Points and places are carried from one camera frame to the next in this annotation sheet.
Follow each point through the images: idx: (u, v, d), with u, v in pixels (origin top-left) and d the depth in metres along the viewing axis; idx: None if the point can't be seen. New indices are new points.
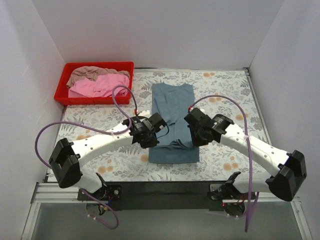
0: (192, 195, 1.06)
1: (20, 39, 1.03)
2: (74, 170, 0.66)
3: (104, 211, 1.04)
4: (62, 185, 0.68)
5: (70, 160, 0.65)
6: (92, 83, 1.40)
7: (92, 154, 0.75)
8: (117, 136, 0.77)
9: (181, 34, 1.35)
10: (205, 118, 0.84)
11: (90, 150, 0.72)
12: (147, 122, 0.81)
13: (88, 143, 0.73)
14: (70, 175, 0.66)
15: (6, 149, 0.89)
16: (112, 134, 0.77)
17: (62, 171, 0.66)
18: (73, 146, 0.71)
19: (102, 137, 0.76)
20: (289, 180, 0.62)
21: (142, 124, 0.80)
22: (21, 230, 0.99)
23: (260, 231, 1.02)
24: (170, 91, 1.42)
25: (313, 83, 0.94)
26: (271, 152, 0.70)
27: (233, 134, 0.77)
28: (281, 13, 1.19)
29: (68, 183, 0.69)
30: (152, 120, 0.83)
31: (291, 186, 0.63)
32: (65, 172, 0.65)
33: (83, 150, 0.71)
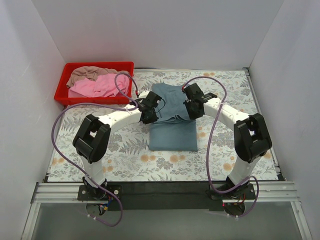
0: (193, 194, 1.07)
1: (19, 38, 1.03)
2: (106, 137, 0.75)
3: (104, 211, 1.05)
4: (92, 158, 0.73)
5: (103, 128, 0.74)
6: (92, 83, 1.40)
7: (114, 126, 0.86)
8: (131, 112, 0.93)
9: (182, 34, 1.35)
10: (196, 93, 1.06)
11: (115, 122, 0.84)
12: (146, 102, 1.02)
13: (111, 117, 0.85)
14: (102, 143, 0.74)
15: (6, 149, 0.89)
16: (127, 111, 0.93)
17: (95, 140, 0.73)
18: (100, 120, 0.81)
19: (121, 113, 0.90)
20: (243, 132, 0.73)
21: (144, 104, 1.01)
22: (21, 230, 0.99)
23: (260, 231, 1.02)
24: (170, 91, 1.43)
25: (312, 82, 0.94)
26: (236, 113, 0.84)
27: (211, 103, 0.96)
28: (281, 13, 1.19)
29: (97, 155, 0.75)
30: (149, 99, 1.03)
31: (245, 137, 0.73)
32: (99, 139, 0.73)
33: (110, 121, 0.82)
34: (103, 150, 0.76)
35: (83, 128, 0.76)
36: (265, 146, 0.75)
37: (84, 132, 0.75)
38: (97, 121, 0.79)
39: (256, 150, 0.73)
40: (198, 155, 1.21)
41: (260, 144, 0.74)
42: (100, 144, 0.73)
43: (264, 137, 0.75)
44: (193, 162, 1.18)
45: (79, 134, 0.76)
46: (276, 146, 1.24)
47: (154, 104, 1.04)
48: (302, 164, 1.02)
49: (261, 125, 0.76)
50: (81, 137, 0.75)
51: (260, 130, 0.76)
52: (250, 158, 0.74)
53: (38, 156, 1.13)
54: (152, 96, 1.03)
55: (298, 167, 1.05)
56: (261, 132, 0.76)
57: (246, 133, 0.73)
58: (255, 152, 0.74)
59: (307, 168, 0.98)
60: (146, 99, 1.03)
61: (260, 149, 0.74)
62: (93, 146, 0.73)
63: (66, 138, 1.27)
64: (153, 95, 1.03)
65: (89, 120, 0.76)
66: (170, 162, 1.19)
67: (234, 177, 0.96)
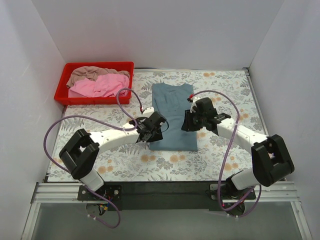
0: (193, 194, 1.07)
1: (20, 38, 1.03)
2: (94, 157, 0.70)
3: (104, 211, 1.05)
4: (75, 175, 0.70)
5: (92, 146, 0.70)
6: (92, 83, 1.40)
7: (106, 145, 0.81)
8: (128, 132, 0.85)
9: (182, 34, 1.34)
10: (209, 111, 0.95)
11: (106, 141, 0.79)
12: (148, 122, 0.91)
13: (104, 135, 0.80)
14: (88, 162, 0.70)
15: (6, 149, 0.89)
16: (123, 130, 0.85)
17: (80, 158, 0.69)
18: (91, 136, 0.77)
19: (116, 132, 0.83)
20: (263, 155, 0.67)
21: (145, 125, 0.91)
22: (21, 231, 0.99)
23: (260, 231, 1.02)
24: (170, 91, 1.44)
25: (313, 82, 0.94)
26: (253, 135, 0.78)
27: (226, 123, 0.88)
28: (281, 13, 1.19)
29: (81, 173, 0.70)
30: (152, 119, 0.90)
31: (266, 162, 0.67)
32: (86, 157, 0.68)
33: (101, 140, 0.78)
34: (88, 169, 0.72)
35: (72, 142, 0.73)
36: (287, 170, 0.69)
37: (72, 146, 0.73)
38: (88, 137, 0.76)
39: (278, 175, 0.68)
40: (198, 155, 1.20)
41: (281, 169, 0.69)
42: (86, 163, 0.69)
43: (285, 160, 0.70)
44: (193, 162, 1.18)
45: (66, 146, 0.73)
46: None
47: (158, 126, 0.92)
48: (302, 165, 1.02)
49: (281, 147, 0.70)
50: (68, 150, 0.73)
51: (279, 152, 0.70)
52: (270, 184, 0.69)
53: (38, 156, 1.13)
54: (155, 117, 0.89)
55: (298, 168, 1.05)
56: (282, 156, 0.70)
57: (266, 157, 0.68)
58: (277, 177, 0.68)
59: (307, 168, 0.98)
60: (148, 119, 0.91)
61: (281, 174, 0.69)
62: (77, 163, 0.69)
63: (66, 138, 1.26)
64: (157, 116, 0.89)
65: (80, 135, 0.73)
66: (170, 162, 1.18)
67: (235, 179, 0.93)
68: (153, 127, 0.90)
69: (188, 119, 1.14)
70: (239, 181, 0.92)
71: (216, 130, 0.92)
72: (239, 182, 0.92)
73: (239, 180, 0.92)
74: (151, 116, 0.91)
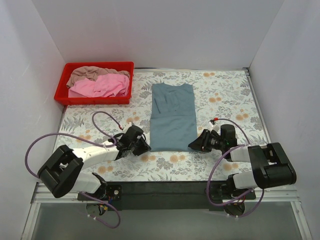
0: (193, 194, 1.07)
1: (20, 38, 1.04)
2: (77, 173, 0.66)
3: (103, 211, 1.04)
4: (56, 193, 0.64)
5: (75, 162, 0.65)
6: (92, 83, 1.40)
7: (88, 161, 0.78)
8: (108, 148, 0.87)
9: (181, 34, 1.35)
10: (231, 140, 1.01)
11: (89, 156, 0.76)
12: (125, 138, 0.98)
13: (86, 150, 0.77)
14: (72, 179, 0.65)
15: (6, 149, 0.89)
16: (104, 146, 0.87)
17: (63, 174, 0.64)
18: (74, 152, 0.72)
19: (97, 148, 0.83)
20: (257, 154, 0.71)
21: (122, 142, 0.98)
22: (21, 230, 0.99)
23: (260, 231, 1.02)
24: (170, 91, 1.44)
25: (313, 83, 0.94)
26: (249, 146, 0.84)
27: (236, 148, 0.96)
28: (281, 13, 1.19)
29: (63, 191, 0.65)
30: (129, 135, 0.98)
31: (259, 159, 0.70)
32: (70, 173, 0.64)
33: (84, 155, 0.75)
34: (72, 185, 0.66)
35: (54, 158, 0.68)
36: (286, 173, 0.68)
37: (53, 163, 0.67)
38: (71, 153, 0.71)
39: (273, 173, 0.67)
40: (198, 155, 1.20)
41: (278, 169, 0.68)
42: (69, 179, 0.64)
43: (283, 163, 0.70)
44: (193, 162, 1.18)
45: (47, 164, 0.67)
46: None
47: (135, 139, 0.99)
48: (302, 165, 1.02)
49: (278, 151, 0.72)
50: (49, 168, 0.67)
51: (278, 157, 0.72)
52: (267, 184, 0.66)
53: (38, 156, 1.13)
54: (131, 132, 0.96)
55: (298, 168, 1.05)
56: (280, 159, 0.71)
57: (261, 155, 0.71)
58: (271, 173, 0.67)
59: (307, 168, 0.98)
60: (125, 135, 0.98)
61: (277, 173, 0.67)
62: (59, 180, 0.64)
63: (66, 137, 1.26)
64: (133, 131, 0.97)
65: (62, 151, 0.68)
66: (170, 162, 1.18)
67: (236, 178, 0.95)
68: (131, 141, 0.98)
69: (206, 138, 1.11)
70: (238, 181, 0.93)
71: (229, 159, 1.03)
72: (238, 181, 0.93)
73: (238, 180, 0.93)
74: (127, 132, 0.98)
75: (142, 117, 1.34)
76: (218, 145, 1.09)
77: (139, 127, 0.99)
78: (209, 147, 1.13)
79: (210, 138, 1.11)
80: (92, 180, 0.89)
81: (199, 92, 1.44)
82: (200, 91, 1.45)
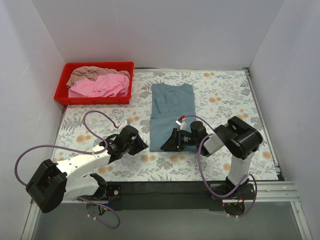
0: (192, 194, 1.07)
1: (20, 38, 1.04)
2: (62, 188, 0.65)
3: (103, 211, 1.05)
4: (44, 208, 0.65)
5: (59, 177, 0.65)
6: (91, 83, 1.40)
7: (76, 173, 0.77)
8: (98, 155, 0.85)
9: (181, 34, 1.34)
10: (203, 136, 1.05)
11: (75, 169, 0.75)
12: (119, 140, 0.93)
13: (72, 163, 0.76)
14: (57, 194, 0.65)
15: (6, 149, 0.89)
16: (93, 154, 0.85)
17: (47, 190, 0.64)
18: (58, 167, 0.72)
19: (85, 157, 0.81)
20: (220, 130, 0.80)
21: (116, 144, 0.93)
22: (21, 230, 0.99)
23: (260, 231, 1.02)
24: (170, 91, 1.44)
25: (312, 83, 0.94)
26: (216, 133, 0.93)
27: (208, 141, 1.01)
28: (281, 13, 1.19)
29: (50, 205, 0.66)
30: (122, 136, 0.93)
31: (224, 133, 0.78)
32: (53, 190, 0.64)
33: (68, 169, 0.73)
34: (59, 199, 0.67)
35: (38, 174, 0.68)
36: (252, 134, 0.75)
37: (38, 178, 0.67)
38: (55, 167, 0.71)
39: (241, 138, 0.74)
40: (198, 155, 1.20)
41: (243, 134, 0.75)
42: (55, 195, 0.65)
43: (245, 128, 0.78)
44: (193, 162, 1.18)
45: (32, 180, 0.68)
46: (276, 146, 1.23)
47: (130, 140, 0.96)
48: (302, 165, 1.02)
49: (237, 122, 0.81)
50: (35, 183, 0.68)
51: (238, 125, 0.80)
52: (242, 150, 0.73)
53: (38, 156, 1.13)
54: (125, 134, 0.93)
55: (298, 168, 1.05)
56: (241, 126, 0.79)
57: (224, 129, 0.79)
58: (242, 140, 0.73)
59: (307, 168, 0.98)
60: (119, 137, 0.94)
61: (246, 137, 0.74)
62: (45, 196, 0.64)
63: (65, 137, 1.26)
64: (126, 132, 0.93)
65: (45, 167, 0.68)
66: (170, 162, 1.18)
67: (230, 176, 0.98)
68: (125, 143, 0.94)
69: (178, 137, 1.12)
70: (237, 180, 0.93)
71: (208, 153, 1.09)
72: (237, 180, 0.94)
73: (234, 176, 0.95)
74: (121, 133, 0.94)
75: (142, 117, 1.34)
76: (191, 142, 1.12)
77: (134, 128, 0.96)
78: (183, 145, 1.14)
79: (182, 137, 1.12)
80: (87, 184, 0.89)
81: (199, 92, 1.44)
82: (200, 91, 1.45)
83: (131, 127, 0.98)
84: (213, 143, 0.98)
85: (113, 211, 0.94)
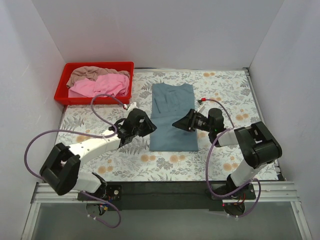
0: (193, 194, 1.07)
1: (20, 38, 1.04)
2: (76, 169, 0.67)
3: (104, 211, 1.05)
4: (59, 191, 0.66)
5: (73, 159, 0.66)
6: (92, 83, 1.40)
7: (88, 156, 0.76)
8: (108, 139, 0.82)
9: (181, 34, 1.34)
10: (218, 126, 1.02)
11: (87, 151, 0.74)
12: (127, 124, 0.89)
13: (84, 146, 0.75)
14: (72, 176, 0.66)
15: (6, 149, 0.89)
16: (104, 138, 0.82)
17: (62, 172, 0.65)
18: (71, 149, 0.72)
19: (96, 140, 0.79)
20: (243, 135, 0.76)
21: (125, 129, 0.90)
22: (21, 231, 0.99)
23: (260, 230, 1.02)
24: (170, 91, 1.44)
25: (312, 83, 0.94)
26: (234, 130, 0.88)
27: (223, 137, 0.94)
28: (281, 13, 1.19)
29: (66, 188, 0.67)
30: (130, 120, 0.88)
31: (245, 139, 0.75)
32: (68, 171, 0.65)
33: (81, 151, 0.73)
34: (73, 181, 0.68)
35: (52, 158, 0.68)
36: (273, 149, 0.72)
37: (52, 162, 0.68)
38: (68, 150, 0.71)
39: (262, 151, 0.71)
40: (198, 155, 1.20)
41: (265, 146, 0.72)
42: (69, 177, 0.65)
43: (268, 139, 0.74)
44: (193, 162, 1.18)
45: (46, 164, 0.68)
46: None
47: (138, 124, 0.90)
48: (302, 165, 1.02)
49: (263, 129, 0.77)
50: (48, 167, 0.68)
51: (262, 135, 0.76)
52: (256, 163, 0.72)
53: (38, 156, 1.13)
54: (132, 117, 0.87)
55: (298, 168, 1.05)
56: (264, 136, 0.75)
57: (248, 136, 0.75)
58: (259, 149, 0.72)
59: (307, 168, 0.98)
60: (127, 121, 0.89)
61: (264, 148, 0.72)
62: (59, 179, 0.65)
63: (65, 137, 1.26)
64: (134, 116, 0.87)
65: (59, 150, 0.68)
66: (170, 162, 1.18)
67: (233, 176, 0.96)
68: (133, 126, 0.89)
69: (193, 119, 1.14)
70: (237, 180, 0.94)
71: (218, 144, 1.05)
72: (237, 180, 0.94)
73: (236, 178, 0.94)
74: (128, 117, 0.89)
75: None
76: (205, 127, 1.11)
77: (142, 111, 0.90)
78: (195, 127, 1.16)
79: (197, 119, 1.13)
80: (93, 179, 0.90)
81: (199, 92, 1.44)
82: (200, 91, 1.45)
83: (140, 110, 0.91)
84: (229, 138, 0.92)
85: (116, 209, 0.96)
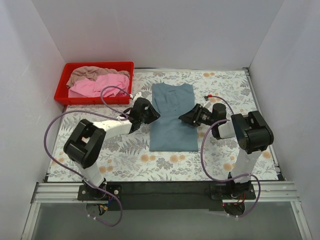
0: (193, 194, 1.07)
1: (20, 38, 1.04)
2: (101, 141, 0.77)
3: (104, 211, 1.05)
4: (85, 162, 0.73)
5: (99, 131, 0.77)
6: (92, 83, 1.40)
7: (107, 132, 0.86)
8: (123, 122, 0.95)
9: (181, 34, 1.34)
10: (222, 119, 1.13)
11: (108, 128, 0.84)
12: (134, 113, 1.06)
13: (104, 123, 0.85)
14: (97, 145, 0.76)
15: (6, 149, 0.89)
16: (118, 121, 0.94)
17: (90, 141, 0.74)
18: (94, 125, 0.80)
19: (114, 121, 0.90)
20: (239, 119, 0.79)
21: (133, 117, 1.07)
22: (21, 231, 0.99)
23: (260, 230, 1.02)
24: (170, 91, 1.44)
25: (312, 83, 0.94)
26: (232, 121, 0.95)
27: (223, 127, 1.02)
28: (281, 13, 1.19)
29: (90, 159, 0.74)
30: (136, 109, 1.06)
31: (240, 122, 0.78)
32: (95, 141, 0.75)
33: (103, 126, 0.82)
34: (95, 153, 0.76)
35: (77, 132, 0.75)
36: (264, 134, 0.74)
37: (77, 135, 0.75)
38: (91, 127, 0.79)
39: (255, 133, 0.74)
40: (198, 155, 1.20)
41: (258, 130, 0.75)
42: (95, 147, 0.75)
43: (261, 125, 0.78)
44: (193, 162, 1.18)
45: (71, 138, 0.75)
46: (276, 146, 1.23)
47: (143, 111, 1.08)
48: (302, 164, 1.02)
49: (258, 116, 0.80)
50: (74, 140, 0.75)
51: (257, 121, 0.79)
52: (248, 145, 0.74)
53: (38, 156, 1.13)
54: (138, 106, 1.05)
55: (298, 168, 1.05)
56: (259, 122, 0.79)
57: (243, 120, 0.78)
58: (252, 132, 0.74)
59: (307, 168, 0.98)
60: (134, 109, 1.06)
61: (258, 132, 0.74)
62: (86, 149, 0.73)
63: (65, 137, 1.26)
64: (140, 104, 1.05)
65: (84, 124, 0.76)
66: (170, 162, 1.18)
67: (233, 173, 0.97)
68: (140, 114, 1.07)
69: (198, 113, 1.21)
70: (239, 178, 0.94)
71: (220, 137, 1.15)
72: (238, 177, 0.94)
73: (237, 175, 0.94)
74: (135, 106, 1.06)
75: None
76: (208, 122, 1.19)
77: (145, 99, 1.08)
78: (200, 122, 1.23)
79: (202, 114, 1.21)
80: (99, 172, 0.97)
81: (199, 92, 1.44)
82: (200, 90, 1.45)
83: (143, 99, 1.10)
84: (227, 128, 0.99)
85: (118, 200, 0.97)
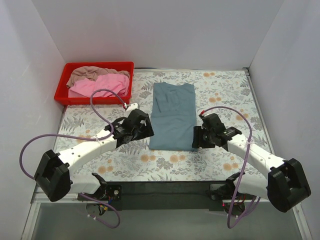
0: (192, 194, 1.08)
1: (20, 38, 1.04)
2: (66, 177, 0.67)
3: (103, 211, 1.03)
4: (52, 198, 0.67)
5: (61, 169, 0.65)
6: (92, 83, 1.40)
7: (79, 162, 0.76)
8: (102, 142, 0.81)
9: (180, 34, 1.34)
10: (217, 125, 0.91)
11: (78, 158, 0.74)
12: (126, 122, 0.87)
13: (75, 151, 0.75)
14: (62, 183, 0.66)
15: (6, 149, 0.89)
16: (97, 140, 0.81)
17: (52, 180, 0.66)
18: (60, 156, 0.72)
19: (89, 144, 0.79)
20: (281, 182, 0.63)
21: (123, 128, 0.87)
22: (21, 231, 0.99)
23: (260, 231, 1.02)
24: (171, 91, 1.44)
25: (312, 83, 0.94)
26: (268, 157, 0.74)
27: (237, 141, 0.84)
28: (281, 13, 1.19)
29: (59, 194, 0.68)
30: (131, 119, 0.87)
31: (283, 187, 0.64)
32: (57, 180, 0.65)
33: (71, 158, 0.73)
34: (65, 188, 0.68)
35: (42, 165, 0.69)
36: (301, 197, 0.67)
37: (43, 170, 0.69)
38: (57, 158, 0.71)
39: (294, 200, 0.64)
40: (198, 155, 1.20)
41: (296, 193, 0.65)
42: (60, 185, 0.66)
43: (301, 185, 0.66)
44: (193, 162, 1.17)
45: (38, 171, 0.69)
46: (276, 146, 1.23)
47: (138, 124, 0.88)
48: (302, 165, 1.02)
49: (298, 170, 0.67)
50: (41, 174, 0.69)
51: (296, 176, 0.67)
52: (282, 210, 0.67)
53: (38, 156, 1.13)
54: (133, 116, 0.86)
55: None
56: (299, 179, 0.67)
57: (285, 184, 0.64)
58: (291, 197, 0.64)
59: (307, 168, 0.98)
60: (127, 120, 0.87)
61: (295, 195, 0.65)
62: (50, 185, 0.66)
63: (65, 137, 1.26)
64: (135, 115, 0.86)
65: (48, 157, 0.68)
66: (170, 162, 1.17)
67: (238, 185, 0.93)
68: (133, 126, 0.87)
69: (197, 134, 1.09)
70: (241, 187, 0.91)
71: (226, 145, 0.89)
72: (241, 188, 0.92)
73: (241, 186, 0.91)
74: (129, 116, 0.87)
75: None
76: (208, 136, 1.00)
77: (143, 111, 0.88)
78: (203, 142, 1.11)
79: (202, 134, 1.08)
80: (91, 180, 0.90)
81: (199, 92, 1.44)
82: (200, 91, 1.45)
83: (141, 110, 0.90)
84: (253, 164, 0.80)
85: (117, 211, 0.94)
